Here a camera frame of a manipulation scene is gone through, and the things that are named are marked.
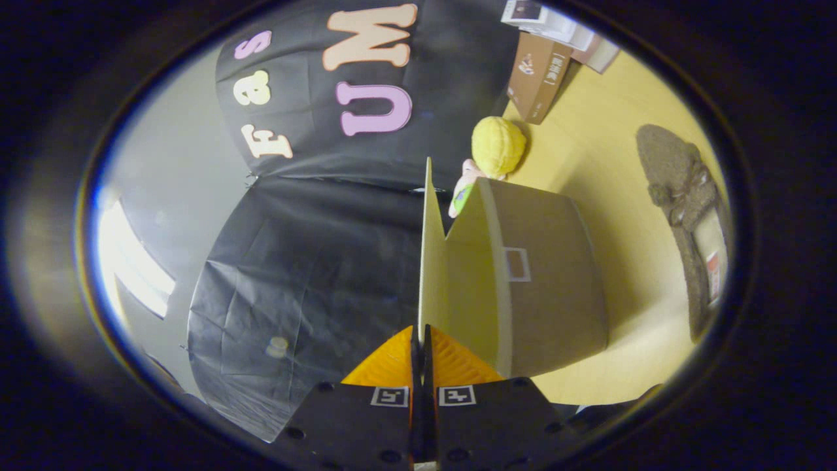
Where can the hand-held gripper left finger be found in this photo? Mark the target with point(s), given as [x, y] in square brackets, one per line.
[366, 425]

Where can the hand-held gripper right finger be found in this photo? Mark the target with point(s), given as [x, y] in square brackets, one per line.
[497, 425]

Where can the beige cardboard storage box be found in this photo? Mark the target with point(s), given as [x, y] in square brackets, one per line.
[543, 288]

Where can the grey-brown fuzzy shoe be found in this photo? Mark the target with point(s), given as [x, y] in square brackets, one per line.
[686, 209]

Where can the brown cardboard box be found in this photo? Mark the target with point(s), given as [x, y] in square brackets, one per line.
[536, 75]

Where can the white paper box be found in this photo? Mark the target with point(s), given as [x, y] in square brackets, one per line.
[556, 26]

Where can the black backdrop cloth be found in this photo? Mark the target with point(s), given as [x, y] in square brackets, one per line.
[327, 216]

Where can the yellow-haired doll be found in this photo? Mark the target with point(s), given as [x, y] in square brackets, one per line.
[497, 147]

